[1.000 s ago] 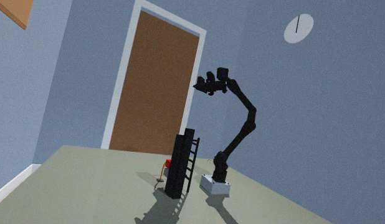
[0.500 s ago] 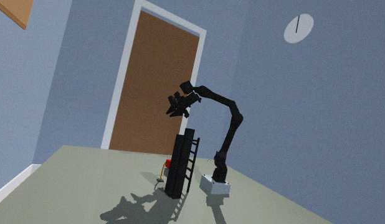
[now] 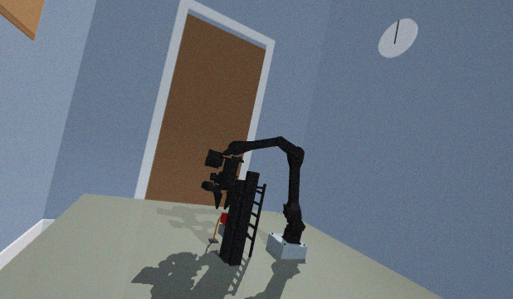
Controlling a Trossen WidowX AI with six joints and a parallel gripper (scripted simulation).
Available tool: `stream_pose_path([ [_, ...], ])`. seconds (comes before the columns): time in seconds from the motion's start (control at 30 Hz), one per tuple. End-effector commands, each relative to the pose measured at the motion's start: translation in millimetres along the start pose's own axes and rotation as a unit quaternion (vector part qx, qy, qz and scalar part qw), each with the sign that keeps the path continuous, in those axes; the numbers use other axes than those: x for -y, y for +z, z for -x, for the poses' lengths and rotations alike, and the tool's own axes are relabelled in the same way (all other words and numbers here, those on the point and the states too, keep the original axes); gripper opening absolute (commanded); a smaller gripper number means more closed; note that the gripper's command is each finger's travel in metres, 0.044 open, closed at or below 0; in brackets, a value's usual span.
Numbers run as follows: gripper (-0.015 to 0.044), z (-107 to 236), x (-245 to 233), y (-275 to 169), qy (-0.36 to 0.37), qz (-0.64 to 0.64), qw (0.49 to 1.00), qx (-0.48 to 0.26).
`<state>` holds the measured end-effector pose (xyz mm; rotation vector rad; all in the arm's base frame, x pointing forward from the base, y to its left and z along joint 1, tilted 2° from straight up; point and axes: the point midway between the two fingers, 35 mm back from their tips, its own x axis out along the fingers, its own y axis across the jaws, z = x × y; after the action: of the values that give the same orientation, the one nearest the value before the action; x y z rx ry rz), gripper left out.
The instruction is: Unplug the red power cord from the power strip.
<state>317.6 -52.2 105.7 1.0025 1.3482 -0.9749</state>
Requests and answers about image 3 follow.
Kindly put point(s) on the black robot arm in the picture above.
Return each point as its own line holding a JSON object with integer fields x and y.
{"x": 295, "y": 156}

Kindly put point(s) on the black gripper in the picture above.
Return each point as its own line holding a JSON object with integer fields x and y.
{"x": 226, "y": 183}

